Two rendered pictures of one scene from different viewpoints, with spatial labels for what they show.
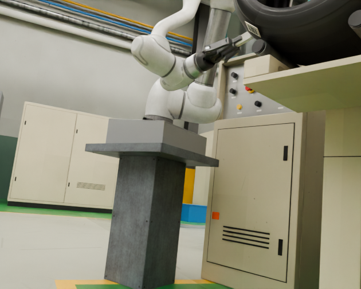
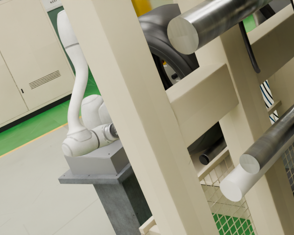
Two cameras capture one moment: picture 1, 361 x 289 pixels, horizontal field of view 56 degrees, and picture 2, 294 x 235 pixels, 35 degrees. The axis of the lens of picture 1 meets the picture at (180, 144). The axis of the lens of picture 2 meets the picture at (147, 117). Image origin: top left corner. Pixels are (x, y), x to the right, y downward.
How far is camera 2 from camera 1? 156 cm
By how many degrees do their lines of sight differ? 28
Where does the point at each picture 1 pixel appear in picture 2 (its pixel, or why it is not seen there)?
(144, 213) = (129, 210)
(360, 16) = (204, 160)
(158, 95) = (91, 120)
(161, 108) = not seen: hidden behind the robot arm
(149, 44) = (75, 148)
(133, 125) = (87, 160)
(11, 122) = not seen: outside the picture
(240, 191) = not seen: hidden behind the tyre
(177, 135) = (124, 154)
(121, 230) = (119, 222)
